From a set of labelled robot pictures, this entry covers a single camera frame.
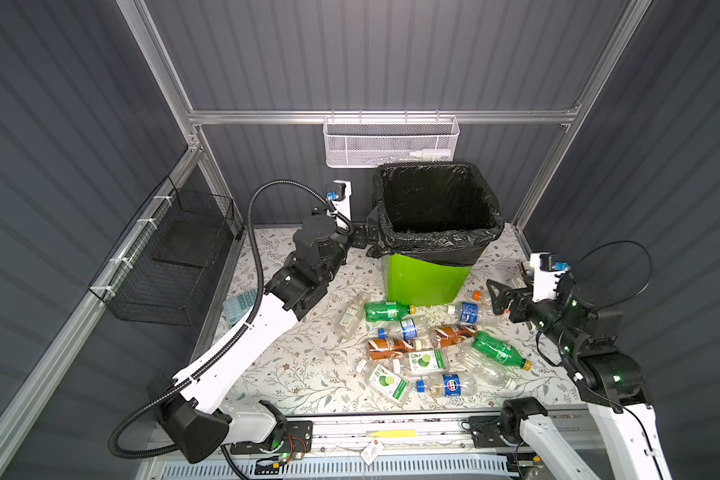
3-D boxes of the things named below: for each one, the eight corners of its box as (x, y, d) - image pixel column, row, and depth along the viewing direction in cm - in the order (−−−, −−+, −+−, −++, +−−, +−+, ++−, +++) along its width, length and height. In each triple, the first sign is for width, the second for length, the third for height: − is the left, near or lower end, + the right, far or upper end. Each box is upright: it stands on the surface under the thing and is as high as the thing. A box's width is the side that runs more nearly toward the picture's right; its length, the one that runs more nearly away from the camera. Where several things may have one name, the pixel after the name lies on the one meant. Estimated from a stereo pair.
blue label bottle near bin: (449, 325, 94) (453, 318, 90) (446, 309, 98) (449, 301, 94) (477, 325, 94) (482, 318, 90) (473, 309, 98) (478, 301, 94)
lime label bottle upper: (392, 374, 85) (393, 370, 82) (391, 354, 88) (392, 349, 86) (449, 374, 85) (452, 370, 82) (446, 354, 88) (448, 349, 85)
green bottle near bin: (364, 324, 96) (364, 315, 91) (364, 310, 99) (364, 301, 94) (414, 324, 96) (417, 315, 91) (413, 310, 99) (415, 301, 94)
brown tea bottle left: (368, 361, 87) (368, 355, 83) (368, 344, 90) (368, 337, 86) (420, 361, 87) (423, 354, 83) (418, 344, 90) (421, 337, 86)
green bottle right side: (466, 350, 89) (471, 343, 85) (473, 334, 92) (477, 327, 88) (522, 380, 83) (530, 374, 80) (527, 362, 87) (534, 356, 83)
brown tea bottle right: (434, 351, 89) (438, 344, 85) (428, 338, 91) (431, 330, 87) (476, 339, 91) (481, 331, 87) (469, 326, 94) (474, 318, 90)
